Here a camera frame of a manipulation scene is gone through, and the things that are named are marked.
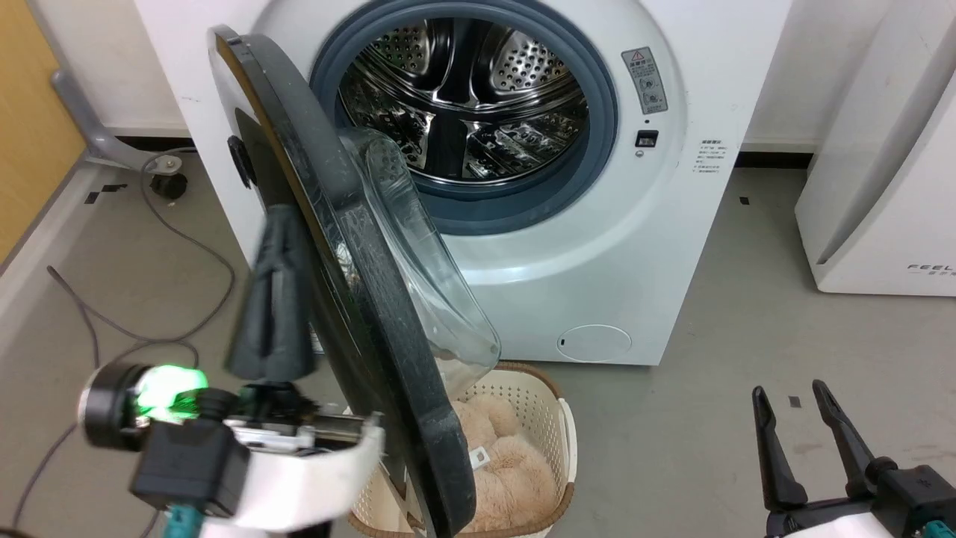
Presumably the black caster wheel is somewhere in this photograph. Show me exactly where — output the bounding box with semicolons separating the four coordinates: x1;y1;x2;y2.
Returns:
149;173;188;201

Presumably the beige fluffy plush toy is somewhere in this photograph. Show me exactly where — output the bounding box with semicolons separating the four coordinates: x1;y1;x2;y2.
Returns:
447;394;562;534

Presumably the white appliance with grey lettering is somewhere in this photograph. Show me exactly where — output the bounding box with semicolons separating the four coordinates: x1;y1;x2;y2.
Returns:
794;0;956;298

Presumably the grey metal stand leg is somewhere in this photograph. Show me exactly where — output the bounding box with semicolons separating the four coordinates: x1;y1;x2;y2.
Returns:
51;69;197;175

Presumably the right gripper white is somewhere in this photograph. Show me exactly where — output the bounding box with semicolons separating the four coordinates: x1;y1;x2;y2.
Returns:
752;380;897;538

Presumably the dark grey round washer door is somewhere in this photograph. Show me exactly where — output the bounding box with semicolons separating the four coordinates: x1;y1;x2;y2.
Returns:
207;25;502;538

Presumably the small printed text label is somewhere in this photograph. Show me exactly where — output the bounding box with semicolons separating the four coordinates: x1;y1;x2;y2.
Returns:
691;138;724;175

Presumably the left gripper white green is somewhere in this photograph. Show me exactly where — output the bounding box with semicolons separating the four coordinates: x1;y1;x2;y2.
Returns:
137;205;387;536

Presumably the cream perforated laundry basket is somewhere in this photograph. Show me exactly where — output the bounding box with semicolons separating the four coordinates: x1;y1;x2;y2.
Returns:
347;362;578;538

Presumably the yellow wooden panel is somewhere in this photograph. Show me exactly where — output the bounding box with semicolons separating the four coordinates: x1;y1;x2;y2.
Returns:
0;0;87;264

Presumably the white front-load washing machine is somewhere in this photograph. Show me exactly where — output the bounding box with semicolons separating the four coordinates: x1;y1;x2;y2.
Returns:
134;0;792;367

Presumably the long grey floor cable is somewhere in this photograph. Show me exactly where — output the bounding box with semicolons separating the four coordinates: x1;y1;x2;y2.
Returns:
11;149;237;528
46;265;201;368

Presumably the round white filter cover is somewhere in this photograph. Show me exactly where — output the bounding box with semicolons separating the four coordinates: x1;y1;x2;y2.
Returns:
557;324;633;365

